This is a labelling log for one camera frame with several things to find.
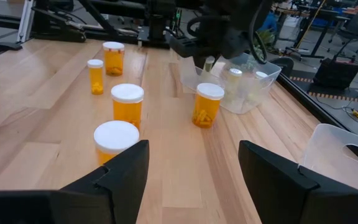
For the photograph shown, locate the slim orange pill bottle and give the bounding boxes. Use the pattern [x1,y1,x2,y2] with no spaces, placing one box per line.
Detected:
[86,58,105,96]

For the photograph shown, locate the black table edge rail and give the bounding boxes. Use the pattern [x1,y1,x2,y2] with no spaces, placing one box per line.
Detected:
[275,73,358,170]

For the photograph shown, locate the black desk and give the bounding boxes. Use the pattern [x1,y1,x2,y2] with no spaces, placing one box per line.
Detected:
[273,2,351,60]

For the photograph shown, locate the large orange bottle red marks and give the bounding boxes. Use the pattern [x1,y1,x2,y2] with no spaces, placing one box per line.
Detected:
[102,40,126,77]

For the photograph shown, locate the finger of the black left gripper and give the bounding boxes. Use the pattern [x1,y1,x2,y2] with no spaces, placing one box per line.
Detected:
[169,36,213,69]

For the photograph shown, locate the pale yellow slim pill bottle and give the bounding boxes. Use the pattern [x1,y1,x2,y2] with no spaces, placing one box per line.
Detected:
[227,67,244,100]

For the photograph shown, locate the small whitish pill bottle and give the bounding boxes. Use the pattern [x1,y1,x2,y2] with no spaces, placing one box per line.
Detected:
[252,70,269,94]

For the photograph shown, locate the black bracket foot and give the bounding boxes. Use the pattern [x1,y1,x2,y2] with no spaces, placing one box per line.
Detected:
[0,42,24,53]

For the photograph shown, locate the orange pill bottle white cap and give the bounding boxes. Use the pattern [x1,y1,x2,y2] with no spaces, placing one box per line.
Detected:
[110,83,145,131]
[191,82,226,129]
[93,120,140,166]

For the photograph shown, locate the black table frame rail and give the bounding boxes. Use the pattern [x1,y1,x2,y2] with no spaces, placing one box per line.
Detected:
[0,0,142,44]

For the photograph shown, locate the black equipment case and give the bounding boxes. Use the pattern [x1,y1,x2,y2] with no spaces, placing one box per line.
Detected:
[311,57,358,91]

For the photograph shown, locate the white post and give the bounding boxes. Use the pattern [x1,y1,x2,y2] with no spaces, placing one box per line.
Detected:
[16,0,36,44]

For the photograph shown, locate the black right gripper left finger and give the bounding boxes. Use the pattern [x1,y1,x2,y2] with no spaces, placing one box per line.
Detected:
[0,139,150,224]

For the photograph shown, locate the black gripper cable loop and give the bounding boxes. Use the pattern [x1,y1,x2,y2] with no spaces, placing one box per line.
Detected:
[248,0,269,65]

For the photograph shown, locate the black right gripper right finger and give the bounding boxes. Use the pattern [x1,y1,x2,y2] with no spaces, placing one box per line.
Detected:
[237,139,358,224]

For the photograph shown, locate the clear plastic bin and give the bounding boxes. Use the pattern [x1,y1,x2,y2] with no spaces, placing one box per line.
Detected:
[178,52,282,115]
[297,123,358,193]

